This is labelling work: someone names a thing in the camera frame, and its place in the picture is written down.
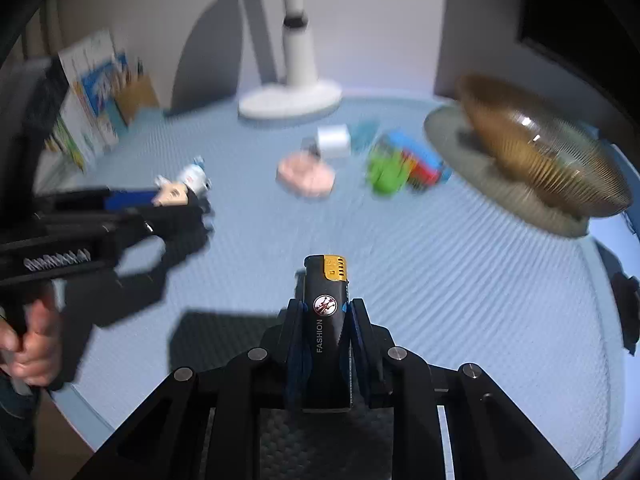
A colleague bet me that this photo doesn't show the bunch of pens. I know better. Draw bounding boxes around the bunch of pens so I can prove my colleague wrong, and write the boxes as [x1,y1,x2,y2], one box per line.
[121,52,147,82]

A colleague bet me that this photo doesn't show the black monitor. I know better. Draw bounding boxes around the black monitor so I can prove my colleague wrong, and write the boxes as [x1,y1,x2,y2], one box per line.
[517,0,640,106]

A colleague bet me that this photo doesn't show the dark object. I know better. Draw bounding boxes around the dark object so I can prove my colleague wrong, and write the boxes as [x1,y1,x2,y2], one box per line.
[611,272,640,356]

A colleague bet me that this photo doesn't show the green translucent toy figure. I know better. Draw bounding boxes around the green translucent toy figure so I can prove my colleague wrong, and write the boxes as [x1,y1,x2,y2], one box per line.
[366,142,411,196]

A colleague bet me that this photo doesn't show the black lighter with gold cap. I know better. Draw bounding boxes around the black lighter with gold cap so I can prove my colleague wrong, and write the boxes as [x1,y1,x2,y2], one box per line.
[302,254,351,413]

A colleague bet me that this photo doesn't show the pale blue translucent toy figure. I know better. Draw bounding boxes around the pale blue translucent toy figure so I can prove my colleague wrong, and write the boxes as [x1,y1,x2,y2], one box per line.
[350,119,380,153]

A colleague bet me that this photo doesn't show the blue illustrated workbook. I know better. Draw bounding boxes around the blue illustrated workbook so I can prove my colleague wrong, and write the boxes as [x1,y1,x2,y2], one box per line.
[82,55,132,133]

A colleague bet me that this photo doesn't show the amber ribbed glass bowl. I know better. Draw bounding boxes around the amber ribbed glass bowl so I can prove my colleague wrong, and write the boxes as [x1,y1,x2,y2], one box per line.
[457,74,633,218]

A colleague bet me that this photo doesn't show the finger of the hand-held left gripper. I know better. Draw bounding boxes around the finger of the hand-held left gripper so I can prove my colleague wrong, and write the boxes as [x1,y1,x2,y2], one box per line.
[102,204,216,263]
[35,186,163,215]

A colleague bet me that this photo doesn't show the green textbook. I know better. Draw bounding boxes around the green textbook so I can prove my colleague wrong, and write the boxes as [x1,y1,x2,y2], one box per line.
[44,115,87,172]

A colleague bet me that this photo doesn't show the person's left hand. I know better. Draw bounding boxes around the person's left hand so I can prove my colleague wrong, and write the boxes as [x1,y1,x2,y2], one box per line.
[0,297,63,388]

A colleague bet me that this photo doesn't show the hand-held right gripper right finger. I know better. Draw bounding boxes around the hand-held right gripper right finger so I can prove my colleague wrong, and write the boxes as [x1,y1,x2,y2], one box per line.
[347,297,581,480]

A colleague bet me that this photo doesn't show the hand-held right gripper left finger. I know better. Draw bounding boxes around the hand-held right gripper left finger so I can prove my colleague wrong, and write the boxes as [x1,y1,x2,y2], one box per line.
[70,299,308,480]

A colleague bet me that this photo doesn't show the white paper booklet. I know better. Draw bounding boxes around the white paper booklet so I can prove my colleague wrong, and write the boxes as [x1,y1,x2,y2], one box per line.
[57,29,122,161]

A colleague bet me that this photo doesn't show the brown pen holder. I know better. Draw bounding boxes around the brown pen holder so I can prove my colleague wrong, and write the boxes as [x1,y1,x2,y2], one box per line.
[117,75,162,125]

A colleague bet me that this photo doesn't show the charger plug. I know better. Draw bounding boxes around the charger plug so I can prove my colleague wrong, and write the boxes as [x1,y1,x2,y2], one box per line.
[315,124,351,160]

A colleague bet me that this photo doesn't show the white desk lamp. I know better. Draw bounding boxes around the white desk lamp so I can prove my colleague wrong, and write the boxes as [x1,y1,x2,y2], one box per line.
[237,0,343,121]

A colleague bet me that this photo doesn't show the black round-headed figurine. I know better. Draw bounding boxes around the black round-headed figurine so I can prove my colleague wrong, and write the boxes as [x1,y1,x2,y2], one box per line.
[152,156,213,211]

